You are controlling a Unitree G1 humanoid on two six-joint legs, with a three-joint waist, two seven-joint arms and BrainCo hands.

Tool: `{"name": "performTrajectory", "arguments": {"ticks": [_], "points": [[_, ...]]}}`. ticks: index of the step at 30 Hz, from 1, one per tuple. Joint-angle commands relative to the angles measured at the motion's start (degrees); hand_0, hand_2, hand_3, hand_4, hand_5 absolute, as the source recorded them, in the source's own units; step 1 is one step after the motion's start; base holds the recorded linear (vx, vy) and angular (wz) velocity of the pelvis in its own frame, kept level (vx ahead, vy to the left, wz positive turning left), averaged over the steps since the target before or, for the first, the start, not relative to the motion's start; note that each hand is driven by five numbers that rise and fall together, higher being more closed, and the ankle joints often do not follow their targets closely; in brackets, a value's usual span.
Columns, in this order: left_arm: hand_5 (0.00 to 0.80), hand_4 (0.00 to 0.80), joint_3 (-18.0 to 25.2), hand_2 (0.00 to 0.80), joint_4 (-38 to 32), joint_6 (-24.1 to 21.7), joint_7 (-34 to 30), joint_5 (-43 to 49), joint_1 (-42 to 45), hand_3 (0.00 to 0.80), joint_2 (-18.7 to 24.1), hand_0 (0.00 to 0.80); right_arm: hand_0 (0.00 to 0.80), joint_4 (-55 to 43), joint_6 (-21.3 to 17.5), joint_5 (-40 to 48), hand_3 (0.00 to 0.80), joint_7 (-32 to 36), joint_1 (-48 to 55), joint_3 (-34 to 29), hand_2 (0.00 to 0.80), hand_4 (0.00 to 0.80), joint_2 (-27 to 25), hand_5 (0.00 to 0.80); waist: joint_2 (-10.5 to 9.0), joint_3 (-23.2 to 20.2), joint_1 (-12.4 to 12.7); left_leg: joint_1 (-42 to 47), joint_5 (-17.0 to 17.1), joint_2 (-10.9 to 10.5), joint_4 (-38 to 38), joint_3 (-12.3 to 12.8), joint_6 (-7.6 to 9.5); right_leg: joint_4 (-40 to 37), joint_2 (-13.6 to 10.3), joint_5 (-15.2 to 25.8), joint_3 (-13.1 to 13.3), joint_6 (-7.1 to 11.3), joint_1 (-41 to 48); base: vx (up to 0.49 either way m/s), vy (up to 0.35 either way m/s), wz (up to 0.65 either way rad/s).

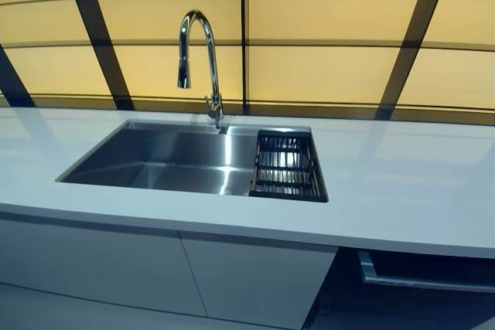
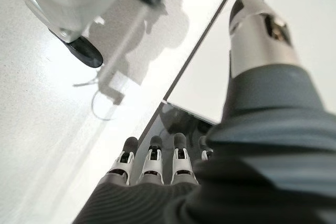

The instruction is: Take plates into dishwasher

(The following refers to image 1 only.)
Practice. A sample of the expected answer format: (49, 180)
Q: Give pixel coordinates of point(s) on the stainless steel sink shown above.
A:
(154, 160)

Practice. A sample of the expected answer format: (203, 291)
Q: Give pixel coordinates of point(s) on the built-in dishwasher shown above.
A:
(425, 272)

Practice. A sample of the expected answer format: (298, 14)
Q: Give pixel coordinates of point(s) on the black steel dish rack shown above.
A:
(286, 167)

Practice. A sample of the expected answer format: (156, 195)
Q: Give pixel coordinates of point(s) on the chrome gooseneck faucet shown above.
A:
(210, 67)

